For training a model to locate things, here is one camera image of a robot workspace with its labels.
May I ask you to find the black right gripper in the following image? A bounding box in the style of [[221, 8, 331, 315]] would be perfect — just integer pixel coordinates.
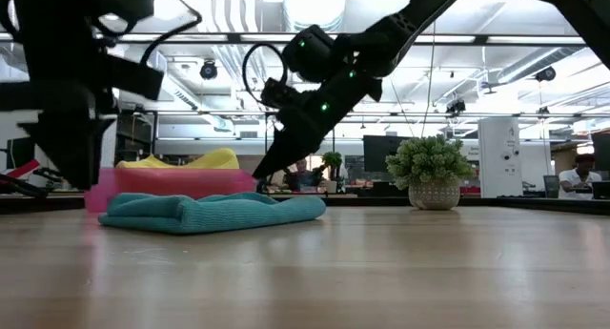
[[251, 69, 383, 180]]

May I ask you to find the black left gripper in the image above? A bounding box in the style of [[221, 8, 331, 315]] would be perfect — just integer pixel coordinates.
[[0, 78, 118, 192]]

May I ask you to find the yellow microfiber towel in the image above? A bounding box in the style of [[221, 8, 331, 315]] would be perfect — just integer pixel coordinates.
[[115, 147, 241, 171]]

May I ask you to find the blue microfiber towel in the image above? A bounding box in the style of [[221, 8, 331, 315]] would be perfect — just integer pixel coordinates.
[[98, 191, 328, 236]]

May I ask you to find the small green potted plant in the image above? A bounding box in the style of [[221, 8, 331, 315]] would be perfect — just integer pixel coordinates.
[[321, 151, 344, 195]]

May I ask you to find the red and white board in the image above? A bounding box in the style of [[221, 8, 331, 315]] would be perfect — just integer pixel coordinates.
[[6, 158, 42, 178]]

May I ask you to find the black monitor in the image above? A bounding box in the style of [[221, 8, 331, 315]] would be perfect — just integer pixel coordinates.
[[5, 135, 37, 171]]

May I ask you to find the large black screen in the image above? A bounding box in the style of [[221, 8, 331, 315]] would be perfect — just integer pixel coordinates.
[[362, 134, 411, 174]]

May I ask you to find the pink translucent plastic tray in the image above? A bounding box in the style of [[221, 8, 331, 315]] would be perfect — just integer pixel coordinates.
[[84, 167, 257, 214]]

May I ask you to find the green artificial potted plant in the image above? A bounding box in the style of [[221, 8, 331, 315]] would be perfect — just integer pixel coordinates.
[[384, 134, 478, 212]]

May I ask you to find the white pillar with sockets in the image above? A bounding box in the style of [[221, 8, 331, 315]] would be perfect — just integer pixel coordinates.
[[478, 116, 523, 199]]

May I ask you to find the black overhead beam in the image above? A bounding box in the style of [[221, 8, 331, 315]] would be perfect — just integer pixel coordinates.
[[0, 31, 610, 48]]

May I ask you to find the grey chair back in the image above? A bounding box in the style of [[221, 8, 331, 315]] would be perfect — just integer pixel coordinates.
[[544, 175, 561, 199]]

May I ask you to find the dark cabinet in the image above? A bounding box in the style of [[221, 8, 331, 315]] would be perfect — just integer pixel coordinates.
[[591, 130, 610, 173]]

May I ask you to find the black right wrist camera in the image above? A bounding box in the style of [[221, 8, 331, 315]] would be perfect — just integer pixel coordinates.
[[260, 77, 300, 109]]

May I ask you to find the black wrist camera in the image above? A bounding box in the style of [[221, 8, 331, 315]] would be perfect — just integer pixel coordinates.
[[109, 56, 166, 101], [260, 77, 300, 109]]

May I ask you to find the black background table frame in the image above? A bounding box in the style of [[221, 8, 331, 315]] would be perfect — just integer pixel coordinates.
[[116, 108, 278, 177]]

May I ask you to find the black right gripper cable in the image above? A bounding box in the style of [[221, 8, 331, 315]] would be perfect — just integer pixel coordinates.
[[241, 42, 289, 106]]

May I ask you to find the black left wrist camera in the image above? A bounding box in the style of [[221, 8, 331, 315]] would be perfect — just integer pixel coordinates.
[[109, 56, 166, 101]]

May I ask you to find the black aluminium rig frame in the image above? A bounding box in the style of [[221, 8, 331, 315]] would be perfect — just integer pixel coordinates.
[[0, 193, 610, 216]]

